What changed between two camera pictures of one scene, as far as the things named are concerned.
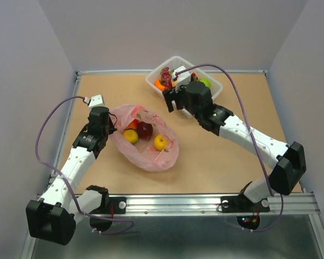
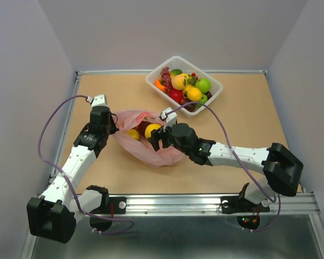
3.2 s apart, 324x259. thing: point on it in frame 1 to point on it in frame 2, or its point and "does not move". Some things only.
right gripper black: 170,95 to 156,135
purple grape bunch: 166,79 does not move
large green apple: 206,82 does not move
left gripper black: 112,128 does not move
